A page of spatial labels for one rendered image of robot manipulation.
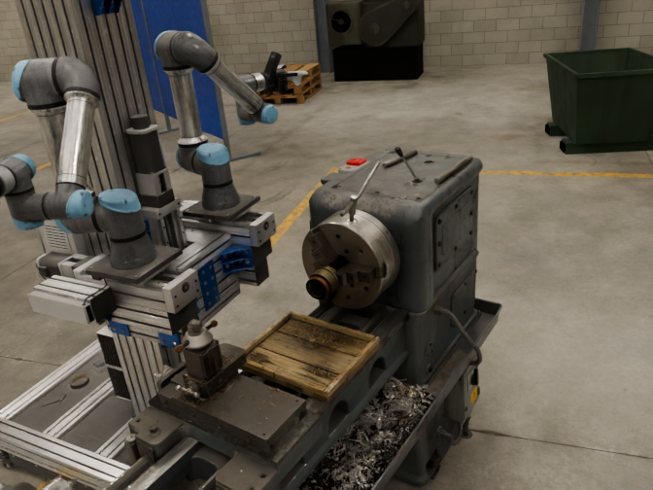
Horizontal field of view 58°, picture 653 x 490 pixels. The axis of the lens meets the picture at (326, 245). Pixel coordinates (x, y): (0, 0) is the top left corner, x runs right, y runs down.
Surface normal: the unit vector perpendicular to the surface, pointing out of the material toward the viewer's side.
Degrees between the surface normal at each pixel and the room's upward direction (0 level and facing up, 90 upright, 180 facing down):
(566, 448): 0
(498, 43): 90
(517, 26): 90
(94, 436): 0
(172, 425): 0
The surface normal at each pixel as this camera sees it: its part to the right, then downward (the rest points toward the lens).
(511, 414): -0.08, -0.90
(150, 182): -0.44, 0.43
